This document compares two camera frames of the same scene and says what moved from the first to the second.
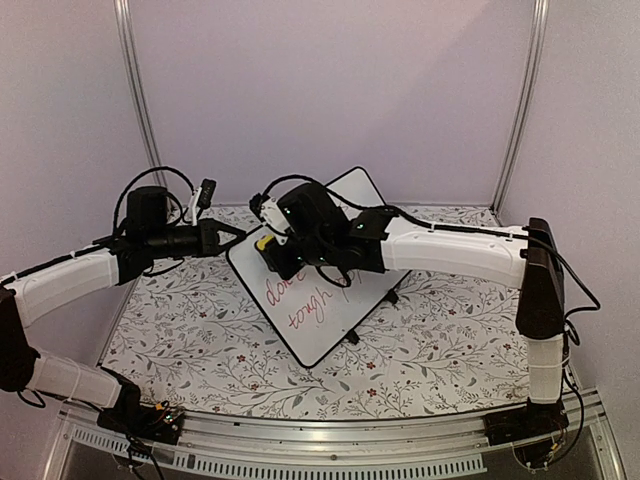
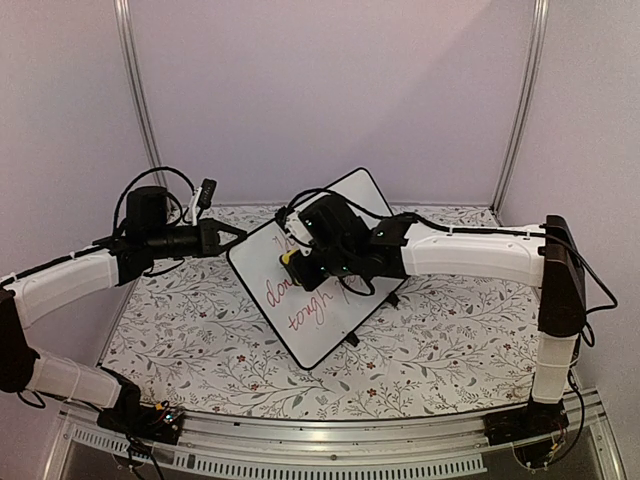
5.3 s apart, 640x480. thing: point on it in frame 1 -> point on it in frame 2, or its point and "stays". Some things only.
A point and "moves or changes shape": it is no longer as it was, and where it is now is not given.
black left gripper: x=209 y=228 stays
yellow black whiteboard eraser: x=264 y=240 moves or changes shape
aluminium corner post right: x=530 y=101 stays
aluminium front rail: x=371 y=447 stays
